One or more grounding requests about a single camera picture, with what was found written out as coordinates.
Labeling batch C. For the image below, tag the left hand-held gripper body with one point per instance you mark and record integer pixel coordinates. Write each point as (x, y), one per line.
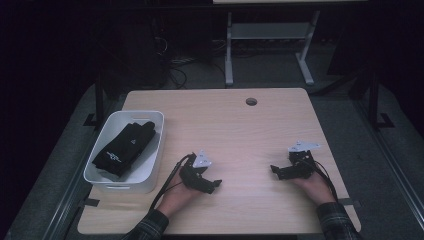
(193, 175)

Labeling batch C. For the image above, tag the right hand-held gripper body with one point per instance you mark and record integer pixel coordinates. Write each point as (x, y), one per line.
(301, 165)

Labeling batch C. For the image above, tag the white plastic bin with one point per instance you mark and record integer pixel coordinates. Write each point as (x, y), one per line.
(143, 173)

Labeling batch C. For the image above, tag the black glove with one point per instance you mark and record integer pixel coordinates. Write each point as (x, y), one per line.
(125, 148)

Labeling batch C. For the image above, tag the person's left hand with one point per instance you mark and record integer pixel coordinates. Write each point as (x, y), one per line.
(176, 196)

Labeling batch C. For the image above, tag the person's right hand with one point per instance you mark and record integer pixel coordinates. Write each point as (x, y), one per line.
(316, 188)

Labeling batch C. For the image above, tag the black metal stand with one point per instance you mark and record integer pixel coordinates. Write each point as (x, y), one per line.
(99, 100)
(375, 100)

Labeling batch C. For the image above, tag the grey metal desk frame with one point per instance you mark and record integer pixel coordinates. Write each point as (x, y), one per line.
(270, 31)

